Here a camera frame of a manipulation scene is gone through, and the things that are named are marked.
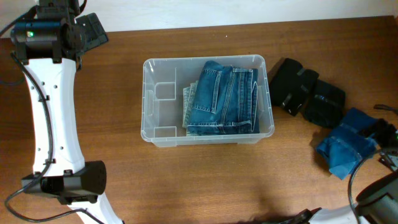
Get blue towel with tape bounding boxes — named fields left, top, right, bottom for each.
left=316, top=108, right=377, bottom=180

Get dark blue jeans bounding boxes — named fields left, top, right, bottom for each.
left=187, top=60, right=260, bottom=136

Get light blue jeans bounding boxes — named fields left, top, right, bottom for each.
left=182, top=80, right=198, bottom=136

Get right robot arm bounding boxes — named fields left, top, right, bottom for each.
left=282, top=119, right=397, bottom=224

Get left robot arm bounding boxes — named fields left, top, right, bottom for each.
left=8, top=0, right=121, bottom=223

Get clear plastic storage container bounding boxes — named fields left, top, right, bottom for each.
left=141, top=55, right=275, bottom=147

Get dark green folded garment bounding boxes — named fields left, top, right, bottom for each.
left=303, top=80, right=346, bottom=129

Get black folded garment with tape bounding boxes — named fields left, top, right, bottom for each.
left=269, top=58, right=319, bottom=116

